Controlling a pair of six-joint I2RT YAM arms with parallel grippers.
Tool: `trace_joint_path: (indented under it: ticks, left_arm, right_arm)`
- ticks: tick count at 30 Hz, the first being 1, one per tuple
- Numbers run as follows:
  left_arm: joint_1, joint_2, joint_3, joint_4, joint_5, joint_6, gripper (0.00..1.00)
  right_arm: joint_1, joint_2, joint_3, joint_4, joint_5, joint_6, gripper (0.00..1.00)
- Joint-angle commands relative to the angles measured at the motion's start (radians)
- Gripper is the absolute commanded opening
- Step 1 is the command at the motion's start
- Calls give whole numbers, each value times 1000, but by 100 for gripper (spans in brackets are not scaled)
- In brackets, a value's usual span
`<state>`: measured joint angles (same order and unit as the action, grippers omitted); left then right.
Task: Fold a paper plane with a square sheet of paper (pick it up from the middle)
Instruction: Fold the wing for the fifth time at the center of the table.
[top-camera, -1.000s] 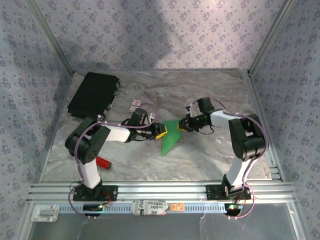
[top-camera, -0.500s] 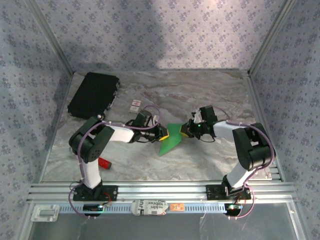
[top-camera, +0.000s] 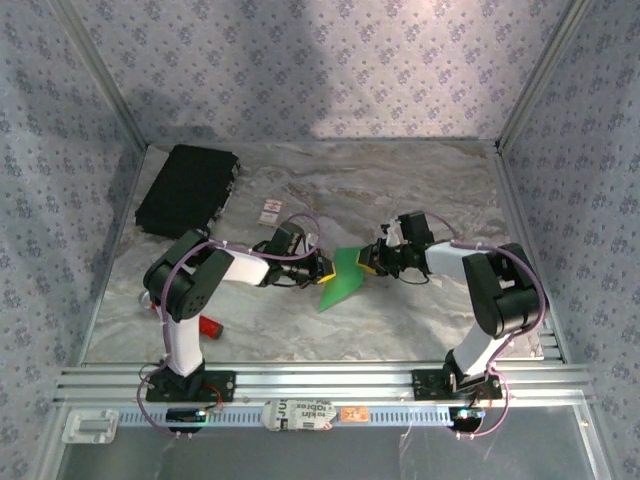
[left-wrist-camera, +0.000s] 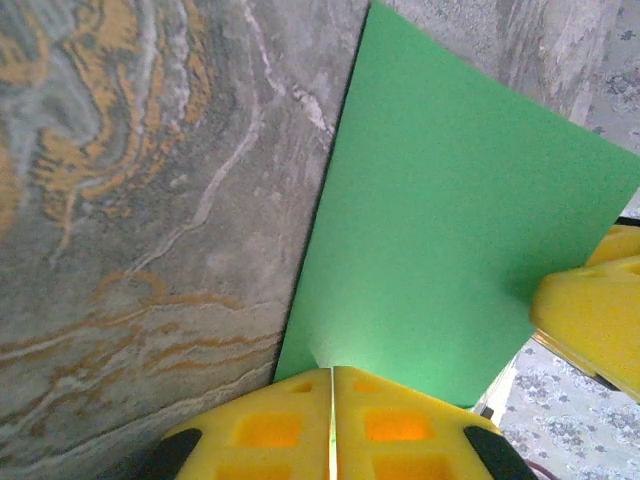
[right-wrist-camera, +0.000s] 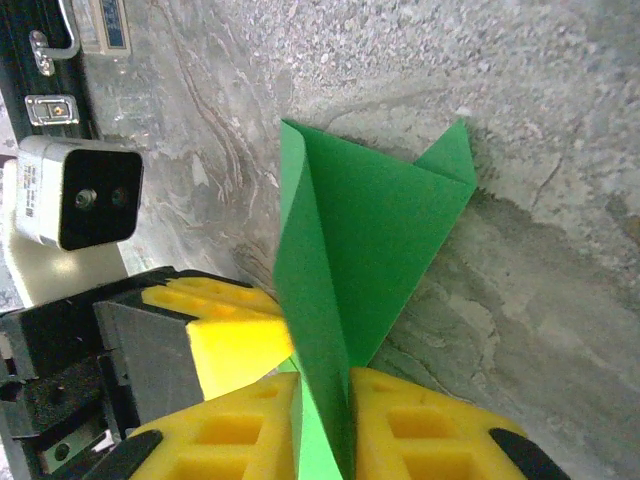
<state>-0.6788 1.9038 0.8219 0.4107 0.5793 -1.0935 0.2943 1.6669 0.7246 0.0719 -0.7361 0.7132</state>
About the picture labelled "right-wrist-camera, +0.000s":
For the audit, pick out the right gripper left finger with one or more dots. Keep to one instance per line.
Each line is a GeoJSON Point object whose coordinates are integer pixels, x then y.
{"type": "Point", "coordinates": [225, 440]}

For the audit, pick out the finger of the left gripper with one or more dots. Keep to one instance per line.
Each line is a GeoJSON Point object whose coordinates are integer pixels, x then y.
{"type": "Point", "coordinates": [150, 360]}
{"type": "Point", "coordinates": [225, 300]}

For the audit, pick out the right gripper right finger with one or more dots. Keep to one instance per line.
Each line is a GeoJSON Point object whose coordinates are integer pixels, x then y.
{"type": "Point", "coordinates": [425, 440]}

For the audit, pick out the green cloth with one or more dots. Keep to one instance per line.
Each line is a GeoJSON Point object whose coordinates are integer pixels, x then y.
{"type": "Point", "coordinates": [360, 250]}

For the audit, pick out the black hard case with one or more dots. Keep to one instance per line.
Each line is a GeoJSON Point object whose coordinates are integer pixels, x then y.
{"type": "Point", "coordinates": [12, 60]}

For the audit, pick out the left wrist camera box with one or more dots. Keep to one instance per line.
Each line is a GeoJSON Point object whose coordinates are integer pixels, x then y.
{"type": "Point", "coordinates": [100, 200]}

